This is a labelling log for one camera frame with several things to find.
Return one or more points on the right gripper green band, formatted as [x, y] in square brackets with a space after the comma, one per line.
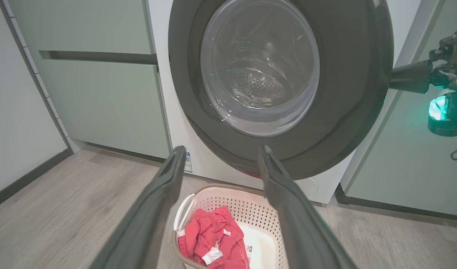
[454, 112]

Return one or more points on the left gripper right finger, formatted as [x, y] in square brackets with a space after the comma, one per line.
[303, 239]

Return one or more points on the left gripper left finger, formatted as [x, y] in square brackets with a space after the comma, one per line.
[146, 224]

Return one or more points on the red garment with white trim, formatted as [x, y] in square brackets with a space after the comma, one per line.
[213, 231]

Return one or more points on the dark grey round washer door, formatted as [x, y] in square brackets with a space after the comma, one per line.
[348, 112]

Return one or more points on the cream perforated laundry basket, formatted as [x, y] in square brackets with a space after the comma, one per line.
[258, 213]

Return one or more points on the paper label inside basket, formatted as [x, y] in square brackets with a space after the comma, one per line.
[249, 253]

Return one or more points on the white front-load washing machine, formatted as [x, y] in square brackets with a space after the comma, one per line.
[176, 123]

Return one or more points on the round washer filter cover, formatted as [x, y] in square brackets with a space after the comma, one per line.
[310, 186]

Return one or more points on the blue white energy sticker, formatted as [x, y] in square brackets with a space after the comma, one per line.
[187, 162]

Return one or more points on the pale green plain cabinet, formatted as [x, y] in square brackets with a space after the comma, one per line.
[400, 168]

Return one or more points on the pale green drawer cabinet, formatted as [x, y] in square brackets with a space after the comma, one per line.
[101, 101]

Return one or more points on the dark wall baseboard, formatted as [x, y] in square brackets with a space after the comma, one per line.
[26, 183]

